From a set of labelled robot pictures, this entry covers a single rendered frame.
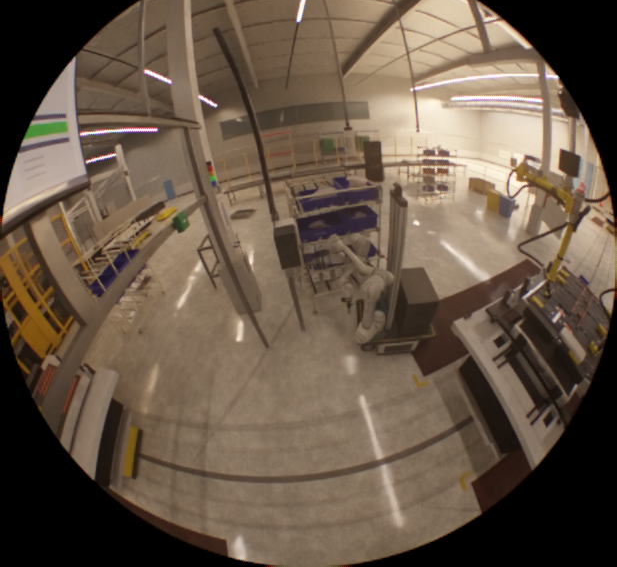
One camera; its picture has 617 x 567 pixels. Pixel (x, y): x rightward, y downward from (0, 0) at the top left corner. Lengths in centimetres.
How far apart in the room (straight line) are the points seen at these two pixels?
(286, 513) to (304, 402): 129
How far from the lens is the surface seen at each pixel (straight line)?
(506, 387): 191
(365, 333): 194
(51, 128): 73
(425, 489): 242
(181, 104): 268
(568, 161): 230
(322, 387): 243
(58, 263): 68
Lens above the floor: 226
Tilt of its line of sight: 32 degrees down
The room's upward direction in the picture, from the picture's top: 10 degrees counter-clockwise
